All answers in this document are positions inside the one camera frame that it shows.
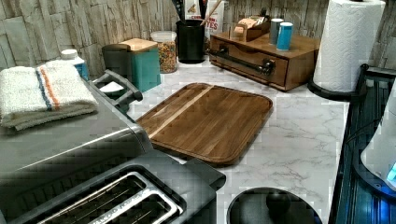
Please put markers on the wooden drawer box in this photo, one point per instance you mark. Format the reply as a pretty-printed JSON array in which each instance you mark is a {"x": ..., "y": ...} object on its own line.
[{"x": 262, "y": 62}]

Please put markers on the wooden cutting board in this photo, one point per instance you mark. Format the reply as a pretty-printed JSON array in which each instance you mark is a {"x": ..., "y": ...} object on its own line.
[{"x": 207, "y": 122}]

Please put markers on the clear cereal jar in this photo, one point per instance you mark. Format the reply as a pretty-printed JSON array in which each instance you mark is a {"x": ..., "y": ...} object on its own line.
[{"x": 167, "y": 48}]

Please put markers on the teal canister wooden lid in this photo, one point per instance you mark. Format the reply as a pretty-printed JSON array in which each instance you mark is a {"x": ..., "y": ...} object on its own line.
[{"x": 140, "y": 63}]

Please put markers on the black utensil holder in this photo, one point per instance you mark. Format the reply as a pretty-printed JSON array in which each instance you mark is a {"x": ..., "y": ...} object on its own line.
[{"x": 190, "y": 41}]

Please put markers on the black two-slot toaster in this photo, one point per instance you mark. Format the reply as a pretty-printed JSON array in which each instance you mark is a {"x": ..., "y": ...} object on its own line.
[{"x": 150, "y": 189}]

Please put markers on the white and green mug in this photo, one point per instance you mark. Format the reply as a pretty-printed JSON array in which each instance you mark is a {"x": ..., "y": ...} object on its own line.
[{"x": 116, "y": 95}]

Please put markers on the cinnamon oat bites cereal box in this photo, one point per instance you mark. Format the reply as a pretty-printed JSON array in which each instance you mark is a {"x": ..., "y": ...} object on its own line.
[{"x": 214, "y": 24}]

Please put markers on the wooden spoon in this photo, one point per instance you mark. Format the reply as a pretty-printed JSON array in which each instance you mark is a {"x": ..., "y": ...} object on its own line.
[{"x": 212, "y": 10}]

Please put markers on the dark grey cup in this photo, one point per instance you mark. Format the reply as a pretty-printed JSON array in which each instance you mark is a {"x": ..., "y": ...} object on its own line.
[{"x": 117, "y": 59}]

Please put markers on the wooden tea bag tray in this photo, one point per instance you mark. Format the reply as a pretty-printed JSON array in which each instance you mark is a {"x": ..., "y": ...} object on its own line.
[{"x": 251, "y": 28}]

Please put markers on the blue shaker can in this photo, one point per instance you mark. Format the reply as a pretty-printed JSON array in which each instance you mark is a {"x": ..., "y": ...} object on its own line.
[{"x": 284, "y": 35}]

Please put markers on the grey shaker can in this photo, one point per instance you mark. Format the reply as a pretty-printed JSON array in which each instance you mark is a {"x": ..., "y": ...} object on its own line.
[{"x": 274, "y": 29}]

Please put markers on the black paper towel holder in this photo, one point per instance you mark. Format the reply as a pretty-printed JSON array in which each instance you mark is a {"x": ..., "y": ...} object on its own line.
[{"x": 350, "y": 96}]

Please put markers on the striped white folded towel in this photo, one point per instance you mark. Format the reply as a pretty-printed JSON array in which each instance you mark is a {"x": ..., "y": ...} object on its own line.
[{"x": 32, "y": 96}]

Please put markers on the silver toaster oven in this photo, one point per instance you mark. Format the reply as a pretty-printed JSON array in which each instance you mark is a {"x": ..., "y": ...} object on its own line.
[{"x": 42, "y": 162}]

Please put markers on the white paper towel roll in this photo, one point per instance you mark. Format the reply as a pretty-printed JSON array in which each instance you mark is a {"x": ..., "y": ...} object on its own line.
[{"x": 346, "y": 43}]

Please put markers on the black dish rack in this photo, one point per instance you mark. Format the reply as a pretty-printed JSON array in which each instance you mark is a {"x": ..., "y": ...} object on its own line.
[{"x": 359, "y": 196}]

